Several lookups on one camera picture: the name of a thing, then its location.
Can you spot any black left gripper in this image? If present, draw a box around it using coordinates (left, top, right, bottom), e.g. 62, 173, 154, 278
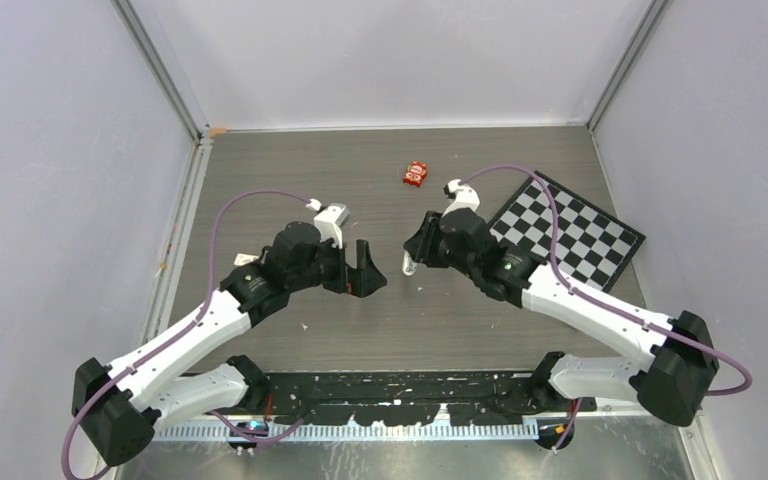
288, 234, 385, 297

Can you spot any pink white stapler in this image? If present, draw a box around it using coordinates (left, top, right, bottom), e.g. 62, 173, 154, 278
401, 251, 418, 276

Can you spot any white staple box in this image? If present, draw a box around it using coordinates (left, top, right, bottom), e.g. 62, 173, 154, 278
233, 254, 259, 266

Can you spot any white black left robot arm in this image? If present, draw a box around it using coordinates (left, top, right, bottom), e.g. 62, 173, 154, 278
72, 222, 387, 467

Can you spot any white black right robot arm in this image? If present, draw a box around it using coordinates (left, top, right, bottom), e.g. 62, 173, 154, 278
403, 208, 719, 427

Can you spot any red toy car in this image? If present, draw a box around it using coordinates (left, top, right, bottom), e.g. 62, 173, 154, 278
402, 161, 428, 188

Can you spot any black white chessboard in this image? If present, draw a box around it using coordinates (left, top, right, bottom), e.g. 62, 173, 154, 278
489, 173, 646, 292

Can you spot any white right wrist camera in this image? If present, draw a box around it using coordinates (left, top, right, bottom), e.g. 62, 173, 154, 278
442, 179, 480, 216

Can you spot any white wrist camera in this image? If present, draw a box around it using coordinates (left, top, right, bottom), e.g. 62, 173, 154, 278
313, 203, 350, 249
442, 179, 480, 216

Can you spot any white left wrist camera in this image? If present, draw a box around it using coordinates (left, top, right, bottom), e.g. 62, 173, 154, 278
313, 203, 350, 249

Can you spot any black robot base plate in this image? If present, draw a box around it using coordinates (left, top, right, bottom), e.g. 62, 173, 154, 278
203, 354, 597, 428

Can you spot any aluminium slotted rail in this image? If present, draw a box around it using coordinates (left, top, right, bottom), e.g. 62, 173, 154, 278
154, 419, 539, 443

